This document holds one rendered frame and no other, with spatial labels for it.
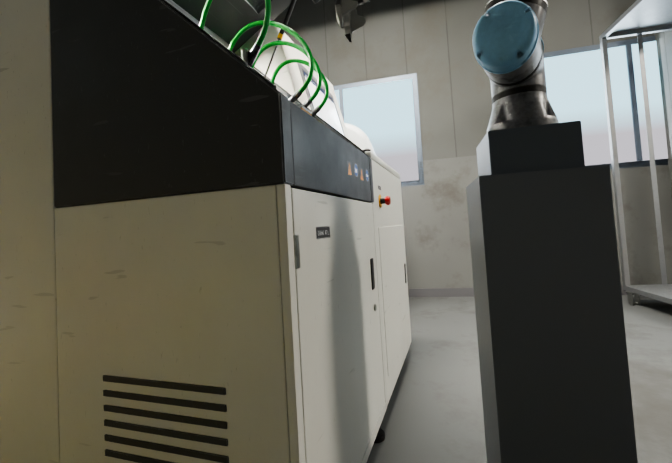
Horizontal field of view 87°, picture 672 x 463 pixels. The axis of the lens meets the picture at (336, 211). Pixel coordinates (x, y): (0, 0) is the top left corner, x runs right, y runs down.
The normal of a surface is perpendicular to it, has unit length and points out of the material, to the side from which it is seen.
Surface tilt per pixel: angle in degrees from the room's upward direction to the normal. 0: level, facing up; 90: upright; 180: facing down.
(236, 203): 90
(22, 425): 90
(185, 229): 90
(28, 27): 90
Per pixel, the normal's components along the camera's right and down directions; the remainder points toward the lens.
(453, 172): -0.24, -0.03
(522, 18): -0.57, 0.12
